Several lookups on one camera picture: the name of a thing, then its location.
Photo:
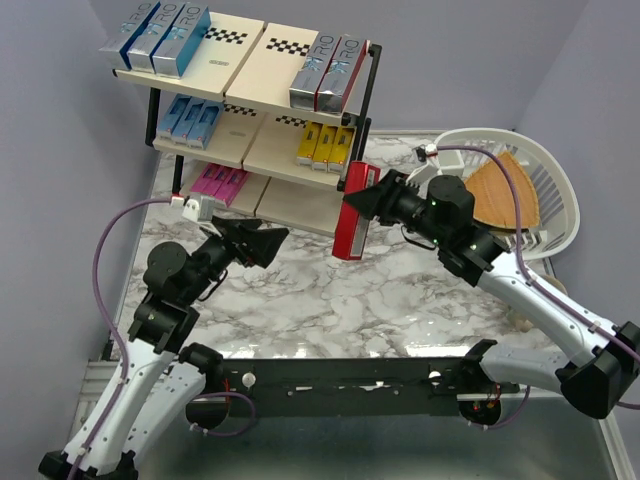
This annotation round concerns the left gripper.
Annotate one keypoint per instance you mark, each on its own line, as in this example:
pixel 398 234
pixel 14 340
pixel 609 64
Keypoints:
pixel 262 244

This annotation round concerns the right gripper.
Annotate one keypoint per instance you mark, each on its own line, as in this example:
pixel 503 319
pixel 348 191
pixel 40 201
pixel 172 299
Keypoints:
pixel 379 200

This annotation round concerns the red toothpaste box barcode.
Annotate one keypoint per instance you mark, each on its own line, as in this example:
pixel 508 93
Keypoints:
pixel 351 229

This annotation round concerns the pink toothpaste box back side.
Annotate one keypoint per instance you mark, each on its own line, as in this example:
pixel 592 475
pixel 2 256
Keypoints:
pixel 231 186

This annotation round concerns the pink toothpaste box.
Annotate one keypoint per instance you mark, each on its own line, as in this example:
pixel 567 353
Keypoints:
pixel 231 186
pixel 222 186
pixel 205 180

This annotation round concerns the yellow toothpaste box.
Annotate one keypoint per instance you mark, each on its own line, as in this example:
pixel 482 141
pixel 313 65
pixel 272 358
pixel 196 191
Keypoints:
pixel 307 146
pixel 340 149
pixel 324 148

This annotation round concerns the light blue toothpaste box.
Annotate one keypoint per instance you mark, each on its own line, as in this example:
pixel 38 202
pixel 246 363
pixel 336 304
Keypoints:
pixel 182 129
pixel 172 116
pixel 203 128

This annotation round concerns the silver red R&O box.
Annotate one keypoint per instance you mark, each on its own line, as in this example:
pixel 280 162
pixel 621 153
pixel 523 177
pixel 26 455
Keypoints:
pixel 303 89

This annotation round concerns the red R&O toothpaste box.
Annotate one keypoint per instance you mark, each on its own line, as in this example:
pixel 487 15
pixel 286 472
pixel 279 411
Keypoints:
pixel 340 77

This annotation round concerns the blue metallic toothpaste box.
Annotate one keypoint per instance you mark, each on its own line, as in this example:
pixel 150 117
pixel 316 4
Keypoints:
pixel 175 52

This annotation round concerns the silver blue R&O box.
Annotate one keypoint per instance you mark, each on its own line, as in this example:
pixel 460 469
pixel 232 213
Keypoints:
pixel 160 22

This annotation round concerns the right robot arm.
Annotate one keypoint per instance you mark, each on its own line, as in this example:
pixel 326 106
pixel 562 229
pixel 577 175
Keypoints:
pixel 597 360

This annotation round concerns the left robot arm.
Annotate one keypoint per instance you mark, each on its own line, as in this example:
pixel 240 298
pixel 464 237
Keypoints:
pixel 159 374

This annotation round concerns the beige three-tier shelf rack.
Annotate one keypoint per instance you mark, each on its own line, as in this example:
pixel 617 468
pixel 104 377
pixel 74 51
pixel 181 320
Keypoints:
pixel 248 64

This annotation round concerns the woven wicker fan tray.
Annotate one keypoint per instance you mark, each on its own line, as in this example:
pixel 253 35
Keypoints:
pixel 494 205

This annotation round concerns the white plastic dish basket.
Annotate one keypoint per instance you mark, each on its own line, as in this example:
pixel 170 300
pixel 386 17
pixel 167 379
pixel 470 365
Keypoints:
pixel 558 206

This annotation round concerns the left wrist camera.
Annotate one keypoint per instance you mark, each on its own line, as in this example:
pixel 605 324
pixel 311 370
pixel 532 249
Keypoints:
pixel 195 211

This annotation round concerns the black mounting rail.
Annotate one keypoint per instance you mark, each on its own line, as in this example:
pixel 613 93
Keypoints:
pixel 438 386

